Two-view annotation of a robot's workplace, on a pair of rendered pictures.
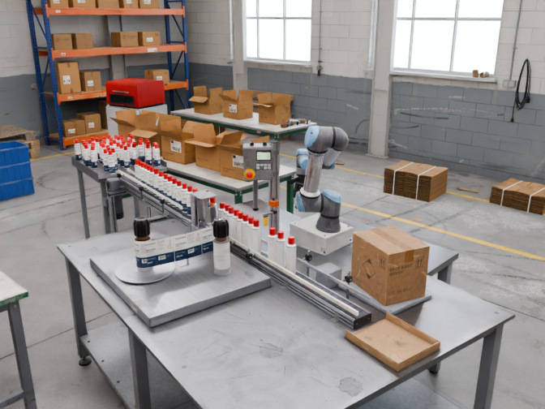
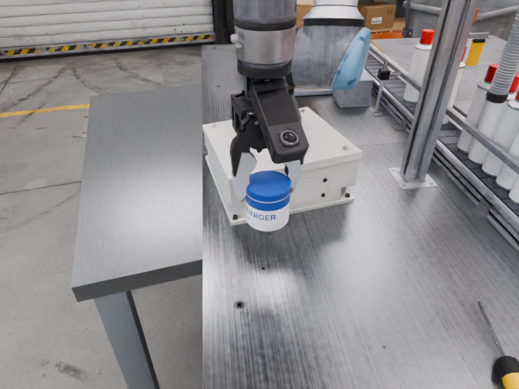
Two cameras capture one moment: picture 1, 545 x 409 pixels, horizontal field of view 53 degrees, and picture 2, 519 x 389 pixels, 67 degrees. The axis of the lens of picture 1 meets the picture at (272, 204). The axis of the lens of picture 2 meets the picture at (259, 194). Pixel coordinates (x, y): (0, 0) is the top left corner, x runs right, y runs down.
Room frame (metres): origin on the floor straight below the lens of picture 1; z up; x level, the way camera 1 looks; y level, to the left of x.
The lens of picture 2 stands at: (3.79, 0.05, 1.35)
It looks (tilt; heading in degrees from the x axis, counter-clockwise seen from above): 36 degrees down; 209
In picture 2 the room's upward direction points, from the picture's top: straight up
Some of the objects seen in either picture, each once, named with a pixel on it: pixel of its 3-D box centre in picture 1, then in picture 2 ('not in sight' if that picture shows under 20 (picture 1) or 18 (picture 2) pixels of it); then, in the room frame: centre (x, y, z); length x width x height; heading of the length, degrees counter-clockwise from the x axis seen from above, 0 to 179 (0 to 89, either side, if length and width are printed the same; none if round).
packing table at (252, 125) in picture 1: (239, 144); not in sight; (7.73, 0.47, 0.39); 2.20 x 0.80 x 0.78; 47
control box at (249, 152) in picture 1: (258, 161); not in sight; (2.94, 0.08, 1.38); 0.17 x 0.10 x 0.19; 91
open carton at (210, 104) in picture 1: (208, 100); not in sight; (8.11, 0.95, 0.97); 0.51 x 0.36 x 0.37; 140
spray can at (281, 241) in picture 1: (281, 249); not in sight; (2.63, -0.04, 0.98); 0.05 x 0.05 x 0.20
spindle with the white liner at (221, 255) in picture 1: (221, 246); not in sight; (2.57, 0.26, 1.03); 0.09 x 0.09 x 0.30
